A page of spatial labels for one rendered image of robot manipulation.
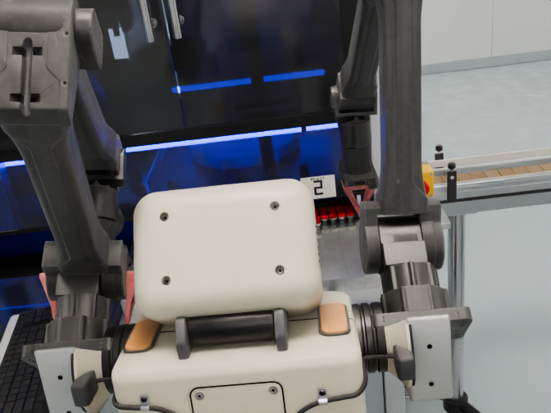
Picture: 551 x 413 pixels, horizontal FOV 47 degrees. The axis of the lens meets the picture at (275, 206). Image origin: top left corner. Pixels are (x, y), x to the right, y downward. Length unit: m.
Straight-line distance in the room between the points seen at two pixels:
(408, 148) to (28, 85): 0.46
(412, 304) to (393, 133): 0.21
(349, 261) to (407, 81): 0.78
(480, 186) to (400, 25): 1.04
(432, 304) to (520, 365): 1.85
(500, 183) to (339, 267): 0.54
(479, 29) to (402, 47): 5.66
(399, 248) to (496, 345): 1.91
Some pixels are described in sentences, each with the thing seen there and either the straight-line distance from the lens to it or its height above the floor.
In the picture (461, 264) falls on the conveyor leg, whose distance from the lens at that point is 1.94.
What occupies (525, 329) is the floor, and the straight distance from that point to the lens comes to 2.81.
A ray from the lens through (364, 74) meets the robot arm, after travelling 1.11.
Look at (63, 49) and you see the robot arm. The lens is 0.63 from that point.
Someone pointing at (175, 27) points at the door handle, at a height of 1.45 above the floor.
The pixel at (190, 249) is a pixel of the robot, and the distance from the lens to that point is 0.70.
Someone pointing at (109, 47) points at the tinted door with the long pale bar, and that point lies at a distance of 1.53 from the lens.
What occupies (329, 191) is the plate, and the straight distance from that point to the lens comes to 1.60.
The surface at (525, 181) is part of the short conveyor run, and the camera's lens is 1.84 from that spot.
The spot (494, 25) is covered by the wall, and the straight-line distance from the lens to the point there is 6.51.
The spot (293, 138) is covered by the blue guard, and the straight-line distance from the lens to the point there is 1.54.
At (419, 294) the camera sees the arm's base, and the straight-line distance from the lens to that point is 0.79.
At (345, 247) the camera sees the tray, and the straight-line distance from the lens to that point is 1.59.
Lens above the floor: 1.67
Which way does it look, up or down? 26 degrees down
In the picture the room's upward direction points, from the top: 7 degrees counter-clockwise
